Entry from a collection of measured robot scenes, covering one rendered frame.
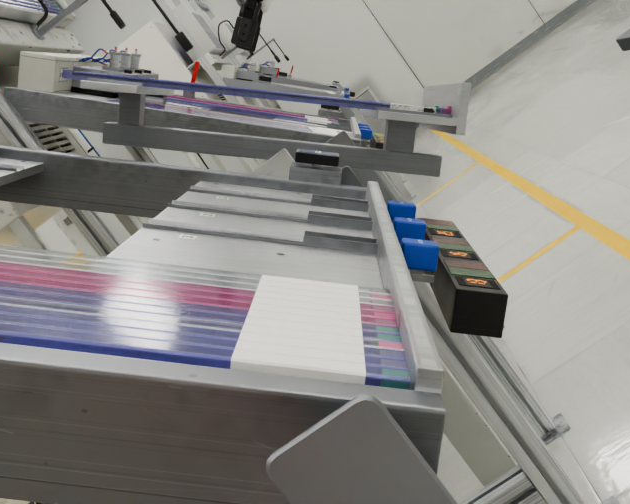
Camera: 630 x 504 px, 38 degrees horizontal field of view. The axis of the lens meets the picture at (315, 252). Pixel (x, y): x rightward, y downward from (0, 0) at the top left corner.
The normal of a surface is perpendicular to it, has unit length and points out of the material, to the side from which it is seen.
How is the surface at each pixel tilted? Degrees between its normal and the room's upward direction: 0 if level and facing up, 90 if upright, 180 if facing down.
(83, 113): 90
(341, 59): 90
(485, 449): 90
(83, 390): 90
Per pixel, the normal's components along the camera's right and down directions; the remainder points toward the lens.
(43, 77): -0.03, 0.20
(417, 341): 0.11, -0.97
